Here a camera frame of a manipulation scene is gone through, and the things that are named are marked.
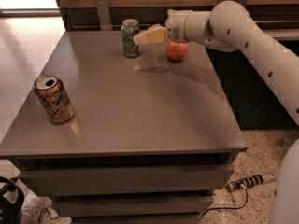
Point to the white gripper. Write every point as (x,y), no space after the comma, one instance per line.
(175,27)

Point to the green soda can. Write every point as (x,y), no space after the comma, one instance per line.
(129,29)

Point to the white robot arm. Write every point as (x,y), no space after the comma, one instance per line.
(229,27)

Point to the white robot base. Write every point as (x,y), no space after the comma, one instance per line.
(285,206)

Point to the orange soda can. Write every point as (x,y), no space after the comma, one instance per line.
(52,95)

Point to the red apple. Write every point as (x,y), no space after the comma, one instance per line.
(176,51)

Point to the grey drawer cabinet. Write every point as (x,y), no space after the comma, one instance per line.
(149,143)

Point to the white power strip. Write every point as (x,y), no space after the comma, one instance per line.
(250,182)

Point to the black object bottom left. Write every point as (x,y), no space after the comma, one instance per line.
(11,201)

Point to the left metal bracket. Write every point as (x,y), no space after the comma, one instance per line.
(103,14)

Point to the wooden wall shelf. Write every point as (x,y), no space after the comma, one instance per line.
(279,18)

